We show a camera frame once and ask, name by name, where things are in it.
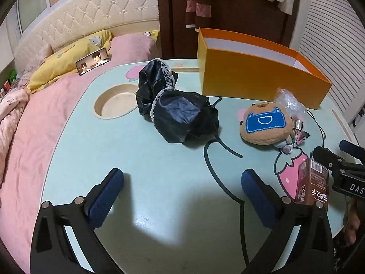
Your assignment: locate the brown card deck box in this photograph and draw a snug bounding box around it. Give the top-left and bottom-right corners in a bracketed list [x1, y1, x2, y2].
[295, 158, 329, 210]

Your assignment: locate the person's right hand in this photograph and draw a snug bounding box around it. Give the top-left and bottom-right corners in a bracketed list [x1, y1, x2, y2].
[343, 198, 361, 246]

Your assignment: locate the clear plastic bag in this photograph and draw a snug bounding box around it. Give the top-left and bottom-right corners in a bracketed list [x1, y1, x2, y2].
[274, 88, 306, 120]

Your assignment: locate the brown bear plush pouch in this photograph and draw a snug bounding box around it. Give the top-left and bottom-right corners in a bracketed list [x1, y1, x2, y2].
[240, 103, 293, 146]

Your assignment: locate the pink duvet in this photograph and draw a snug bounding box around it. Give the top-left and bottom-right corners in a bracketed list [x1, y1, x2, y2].
[1, 33, 160, 273]

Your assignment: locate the white slatted closet door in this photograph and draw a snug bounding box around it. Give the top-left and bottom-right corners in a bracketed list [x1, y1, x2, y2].
[291, 0, 364, 121]

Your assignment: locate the orange cardboard box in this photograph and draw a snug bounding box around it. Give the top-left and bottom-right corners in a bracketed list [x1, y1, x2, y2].
[197, 28, 332, 110]

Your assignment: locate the mint cartoon bed table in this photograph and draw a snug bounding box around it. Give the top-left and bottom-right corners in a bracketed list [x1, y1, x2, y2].
[43, 65, 354, 273]

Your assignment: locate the black satin lace cloth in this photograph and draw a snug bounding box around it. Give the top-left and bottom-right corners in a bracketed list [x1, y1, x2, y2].
[136, 59, 219, 144]

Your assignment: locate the pink floral blanket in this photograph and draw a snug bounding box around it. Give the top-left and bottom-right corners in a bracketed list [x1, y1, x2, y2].
[0, 88, 30, 183]

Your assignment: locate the dark brown wooden door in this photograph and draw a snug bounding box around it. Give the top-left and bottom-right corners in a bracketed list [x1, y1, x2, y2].
[158, 0, 299, 59]

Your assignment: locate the striped maroon pink scarf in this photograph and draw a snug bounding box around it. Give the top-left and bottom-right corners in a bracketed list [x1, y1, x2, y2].
[185, 0, 211, 32]

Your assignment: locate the yellow pillow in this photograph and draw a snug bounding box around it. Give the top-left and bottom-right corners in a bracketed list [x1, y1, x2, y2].
[23, 30, 160, 92]

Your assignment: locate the smartphone showing video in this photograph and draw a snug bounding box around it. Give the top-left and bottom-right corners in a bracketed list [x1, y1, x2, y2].
[76, 48, 110, 76]

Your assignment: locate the cream tufted headboard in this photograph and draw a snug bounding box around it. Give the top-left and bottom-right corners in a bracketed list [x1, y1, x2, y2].
[14, 0, 160, 75]

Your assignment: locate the white haired figurine keychain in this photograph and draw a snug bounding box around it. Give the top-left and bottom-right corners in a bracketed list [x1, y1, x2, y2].
[274, 129, 310, 155]

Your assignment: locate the silver metal ring stand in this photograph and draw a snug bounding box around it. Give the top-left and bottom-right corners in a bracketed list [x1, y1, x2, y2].
[293, 119, 304, 131]

